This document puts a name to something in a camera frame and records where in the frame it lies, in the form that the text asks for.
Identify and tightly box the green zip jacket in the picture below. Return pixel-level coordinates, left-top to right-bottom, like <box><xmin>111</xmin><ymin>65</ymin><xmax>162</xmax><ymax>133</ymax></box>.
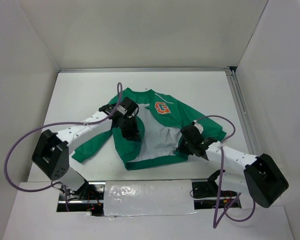
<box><xmin>72</xmin><ymin>88</ymin><xmax>226</xmax><ymax>171</ymax></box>

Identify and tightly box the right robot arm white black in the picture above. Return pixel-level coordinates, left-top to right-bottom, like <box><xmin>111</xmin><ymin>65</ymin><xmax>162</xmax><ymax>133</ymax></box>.
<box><xmin>179</xmin><ymin>123</ymin><xmax>289</xmax><ymax>208</ymax></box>

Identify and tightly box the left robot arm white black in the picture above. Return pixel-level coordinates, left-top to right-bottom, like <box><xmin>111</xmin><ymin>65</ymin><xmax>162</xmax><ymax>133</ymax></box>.
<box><xmin>32</xmin><ymin>97</ymin><xmax>141</xmax><ymax>200</ymax></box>

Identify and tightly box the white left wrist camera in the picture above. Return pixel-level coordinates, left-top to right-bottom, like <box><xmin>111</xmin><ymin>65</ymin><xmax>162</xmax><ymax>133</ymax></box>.
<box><xmin>116</xmin><ymin>105</ymin><xmax>128</xmax><ymax>116</ymax></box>

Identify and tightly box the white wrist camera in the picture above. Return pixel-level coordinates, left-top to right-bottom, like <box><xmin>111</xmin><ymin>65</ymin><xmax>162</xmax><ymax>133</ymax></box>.
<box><xmin>191</xmin><ymin>120</ymin><xmax>204</xmax><ymax>134</ymax></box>
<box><xmin>116</xmin><ymin>105</ymin><xmax>128</xmax><ymax>116</ymax></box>

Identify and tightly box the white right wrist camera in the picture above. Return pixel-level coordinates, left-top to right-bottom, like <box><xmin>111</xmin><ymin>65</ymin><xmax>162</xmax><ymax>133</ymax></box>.
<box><xmin>191</xmin><ymin>120</ymin><xmax>204</xmax><ymax>134</ymax></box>

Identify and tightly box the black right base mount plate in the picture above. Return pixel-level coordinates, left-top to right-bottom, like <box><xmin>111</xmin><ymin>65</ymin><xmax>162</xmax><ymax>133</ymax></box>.
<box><xmin>191</xmin><ymin>181</ymin><xmax>214</xmax><ymax>199</ymax></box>

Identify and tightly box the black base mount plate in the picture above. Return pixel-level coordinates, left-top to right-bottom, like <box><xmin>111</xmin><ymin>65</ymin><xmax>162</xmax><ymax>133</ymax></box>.
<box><xmin>87</xmin><ymin>183</ymin><xmax>105</xmax><ymax>201</ymax></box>
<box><xmin>191</xmin><ymin>181</ymin><xmax>214</xmax><ymax>199</ymax></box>

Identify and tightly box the aluminium frame rail right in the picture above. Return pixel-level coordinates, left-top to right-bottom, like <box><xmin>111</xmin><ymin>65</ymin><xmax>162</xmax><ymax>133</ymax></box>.
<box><xmin>225</xmin><ymin>66</ymin><xmax>259</xmax><ymax>154</ymax></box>

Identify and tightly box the aluminium frame rail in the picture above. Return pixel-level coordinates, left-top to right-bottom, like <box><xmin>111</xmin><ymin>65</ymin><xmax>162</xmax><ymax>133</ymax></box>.
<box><xmin>225</xmin><ymin>66</ymin><xmax>259</xmax><ymax>154</ymax></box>
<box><xmin>59</xmin><ymin>67</ymin><xmax>231</xmax><ymax>73</ymax></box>

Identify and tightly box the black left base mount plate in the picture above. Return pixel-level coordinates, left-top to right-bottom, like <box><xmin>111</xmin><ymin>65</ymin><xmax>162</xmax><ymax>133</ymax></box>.
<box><xmin>87</xmin><ymin>183</ymin><xmax>105</xmax><ymax>201</ymax></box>

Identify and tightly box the aluminium frame rail back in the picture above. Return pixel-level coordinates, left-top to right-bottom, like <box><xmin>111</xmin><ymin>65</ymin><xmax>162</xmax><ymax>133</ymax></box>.
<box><xmin>59</xmin><ymin>67</ymin><xmax>231</xmax><ymax>73</ymax></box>

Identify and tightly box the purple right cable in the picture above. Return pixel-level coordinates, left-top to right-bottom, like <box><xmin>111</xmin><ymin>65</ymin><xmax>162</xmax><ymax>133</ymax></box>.
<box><xmin>193</xmin><ymin>114</ymin><xmax>256</xmax><ymax>229</ymax></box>

